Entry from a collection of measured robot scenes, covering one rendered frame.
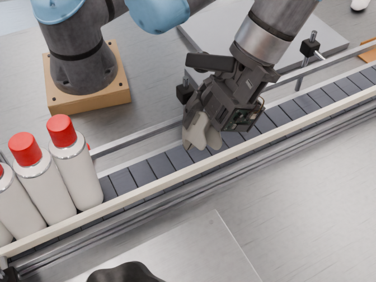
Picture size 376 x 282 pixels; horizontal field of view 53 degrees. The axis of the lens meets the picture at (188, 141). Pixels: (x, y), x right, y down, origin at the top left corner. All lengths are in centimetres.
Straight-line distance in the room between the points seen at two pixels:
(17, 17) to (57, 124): 76
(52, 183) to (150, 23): 26
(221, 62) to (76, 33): 32
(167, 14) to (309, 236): 46
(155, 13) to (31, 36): 73
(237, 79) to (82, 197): 31
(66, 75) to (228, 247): 50
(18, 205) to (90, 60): 37
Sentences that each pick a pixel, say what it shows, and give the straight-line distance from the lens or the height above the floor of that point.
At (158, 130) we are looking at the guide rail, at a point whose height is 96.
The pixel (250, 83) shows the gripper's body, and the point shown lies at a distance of 56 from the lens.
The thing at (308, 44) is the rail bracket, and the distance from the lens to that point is 86.
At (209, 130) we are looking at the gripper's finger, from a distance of 66.
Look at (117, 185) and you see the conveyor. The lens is 70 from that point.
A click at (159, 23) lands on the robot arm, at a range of 48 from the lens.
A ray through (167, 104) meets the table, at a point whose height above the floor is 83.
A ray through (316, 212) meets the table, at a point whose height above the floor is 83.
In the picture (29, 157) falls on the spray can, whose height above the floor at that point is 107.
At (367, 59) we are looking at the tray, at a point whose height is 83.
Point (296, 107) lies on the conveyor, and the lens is 84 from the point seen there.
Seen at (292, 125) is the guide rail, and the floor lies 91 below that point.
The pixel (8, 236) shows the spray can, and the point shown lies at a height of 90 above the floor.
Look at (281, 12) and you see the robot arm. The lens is 53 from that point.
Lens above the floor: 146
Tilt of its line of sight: 51 degrees down
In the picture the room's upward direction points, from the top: straight up
